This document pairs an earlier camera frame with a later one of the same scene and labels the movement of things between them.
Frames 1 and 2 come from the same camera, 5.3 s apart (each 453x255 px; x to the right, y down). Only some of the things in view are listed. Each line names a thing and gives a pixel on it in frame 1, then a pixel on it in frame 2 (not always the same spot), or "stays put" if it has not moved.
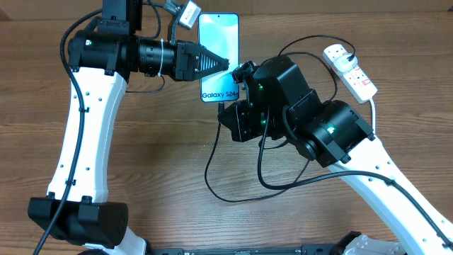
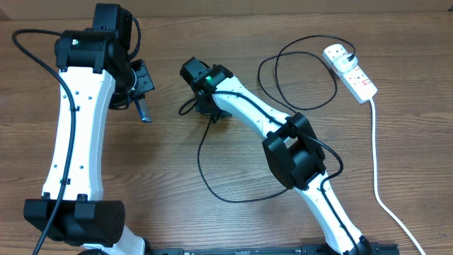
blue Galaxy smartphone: (220, 33) -> (143, 109)
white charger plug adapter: (342, 64) stays put
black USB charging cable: (219, 119) -> (231, 200)
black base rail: (318, 249) stays put
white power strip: (359, 85) stays put
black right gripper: (245, 132) -> (205, 109)
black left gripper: (187, 69) -> (136, 96)
